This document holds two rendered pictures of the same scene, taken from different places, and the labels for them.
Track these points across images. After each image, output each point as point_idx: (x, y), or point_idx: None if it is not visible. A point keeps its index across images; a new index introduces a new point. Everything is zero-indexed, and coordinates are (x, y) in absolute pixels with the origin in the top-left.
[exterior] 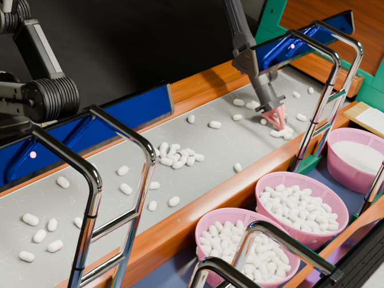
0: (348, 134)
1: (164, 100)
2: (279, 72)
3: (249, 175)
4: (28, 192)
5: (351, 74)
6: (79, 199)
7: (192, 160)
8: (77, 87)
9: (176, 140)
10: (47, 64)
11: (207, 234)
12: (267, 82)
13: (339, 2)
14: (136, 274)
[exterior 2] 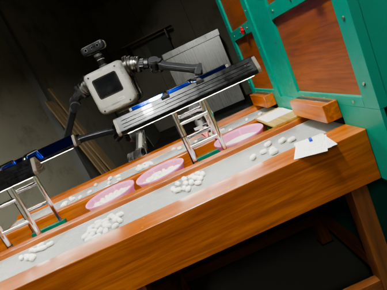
0: (247, 129)
1: (69, 141)
2: (257, 111)
3: (156, 165)
4: (84, 190)
5: None
6: (94, 189)
7: (145, 166)
8: (141, 151)
9: (156, 159)
10: (136, 146)
11: (109, 193)
12: (197, 118)
13: None
14: (79, 213)
